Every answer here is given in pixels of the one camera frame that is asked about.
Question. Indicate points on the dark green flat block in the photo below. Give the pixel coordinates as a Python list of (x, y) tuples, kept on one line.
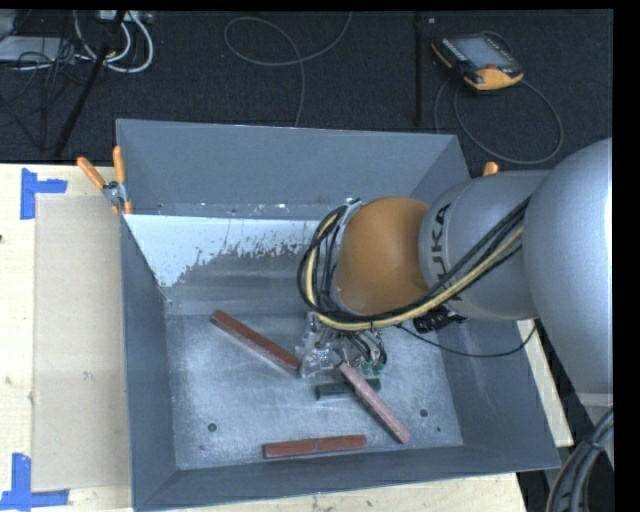
[(332, 390)]

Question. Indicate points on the grey metal bin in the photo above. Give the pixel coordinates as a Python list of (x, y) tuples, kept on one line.
[(240, 390)]

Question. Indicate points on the pale cardboard board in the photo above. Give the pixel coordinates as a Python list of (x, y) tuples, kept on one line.
[(75, 325)]

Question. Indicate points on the red-brown flat block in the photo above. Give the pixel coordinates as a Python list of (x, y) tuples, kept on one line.
[(255, 341), (376, 402), (315, 446)]

